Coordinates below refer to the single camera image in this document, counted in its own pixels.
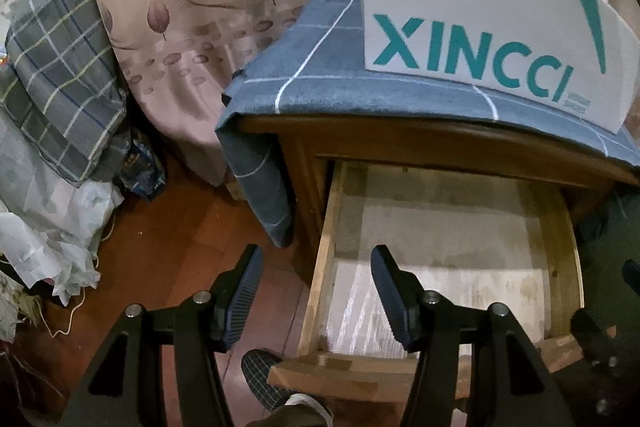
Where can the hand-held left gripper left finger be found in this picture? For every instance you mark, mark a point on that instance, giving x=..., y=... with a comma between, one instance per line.
x=245, y=297

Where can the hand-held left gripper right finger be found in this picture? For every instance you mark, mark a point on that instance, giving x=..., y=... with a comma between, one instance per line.
x=390, y=297

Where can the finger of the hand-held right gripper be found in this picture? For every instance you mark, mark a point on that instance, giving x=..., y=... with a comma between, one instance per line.
x=631, y=277

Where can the wooden drawer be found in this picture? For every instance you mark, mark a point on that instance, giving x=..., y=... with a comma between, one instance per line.
x=450, y=257

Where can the dark plaid slipper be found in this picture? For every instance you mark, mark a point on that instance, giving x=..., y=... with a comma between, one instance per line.
x=260, y=372

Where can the white sock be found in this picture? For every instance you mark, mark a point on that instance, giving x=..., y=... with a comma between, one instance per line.
x=305, y=402

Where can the wooden nightstand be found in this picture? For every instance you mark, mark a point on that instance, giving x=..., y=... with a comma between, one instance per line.
x=400, y=139

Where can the blue packet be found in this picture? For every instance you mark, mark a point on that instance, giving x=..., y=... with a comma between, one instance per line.
x=142, y=172

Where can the white printed sheet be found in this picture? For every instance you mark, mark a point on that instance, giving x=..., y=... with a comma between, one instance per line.
x=45, y=237

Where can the blue checked cloth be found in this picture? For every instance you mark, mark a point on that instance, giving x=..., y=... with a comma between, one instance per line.
x=310, y=77

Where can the leaf print curtain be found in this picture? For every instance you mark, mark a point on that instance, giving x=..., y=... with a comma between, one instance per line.
x=200, y=32

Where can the grey plaid bedding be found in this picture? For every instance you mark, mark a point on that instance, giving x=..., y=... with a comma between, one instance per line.
x=55, y=72

